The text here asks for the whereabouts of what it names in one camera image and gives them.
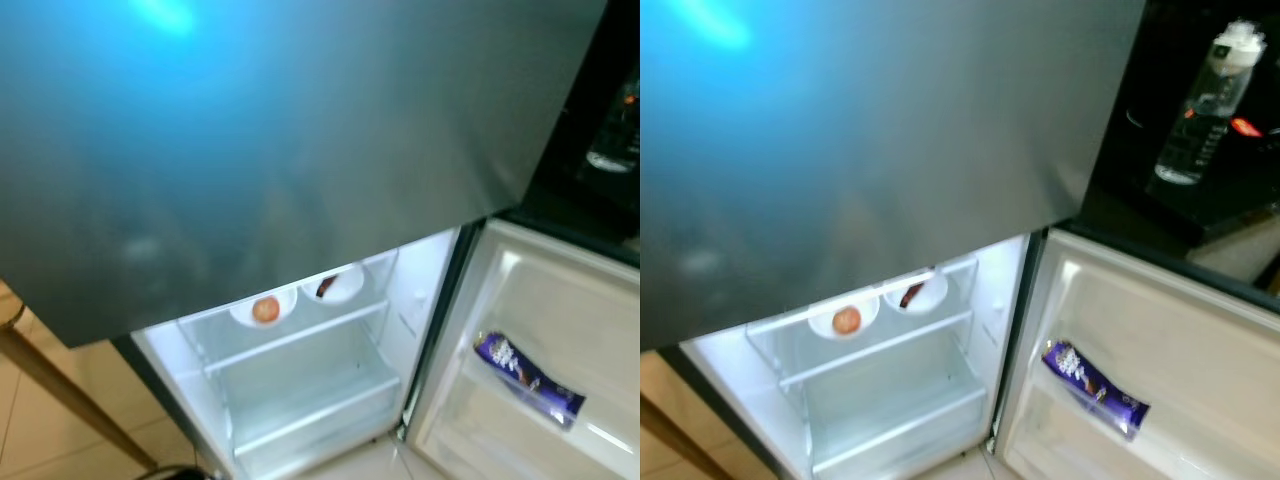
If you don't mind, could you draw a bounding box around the fridge door with white liner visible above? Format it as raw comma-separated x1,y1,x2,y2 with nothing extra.
410,218,641,480
995,228,1280,480

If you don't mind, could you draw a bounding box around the glass fridge shelf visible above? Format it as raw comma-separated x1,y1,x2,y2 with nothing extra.
230,375,406,456
200,300,391,376
805,385,991,471
775,310,976,391
175,250,399,326
745,260,976,336

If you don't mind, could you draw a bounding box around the silver two-door fridge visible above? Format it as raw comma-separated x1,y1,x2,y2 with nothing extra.
0,0,641,480
640,0,1280,480

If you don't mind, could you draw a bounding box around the black countertop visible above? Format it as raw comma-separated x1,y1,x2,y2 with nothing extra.
500,0,641,266
1060,0,1280,246

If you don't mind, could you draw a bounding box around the clear bottle with markings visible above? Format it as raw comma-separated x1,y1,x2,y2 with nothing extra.
585,60,641,176
1155,20,1268,188

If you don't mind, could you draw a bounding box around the purple chocolate bar pack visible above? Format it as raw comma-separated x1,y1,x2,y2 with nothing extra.
473,332,586,429
1042,340,1151,439

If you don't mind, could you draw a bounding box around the wooden table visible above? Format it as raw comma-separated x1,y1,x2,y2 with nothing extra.
0,280,161,473
640,395,733,480

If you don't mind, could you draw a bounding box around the silver freezer door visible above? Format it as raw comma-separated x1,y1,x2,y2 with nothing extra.
640,0,1146,351
0,0,609,349

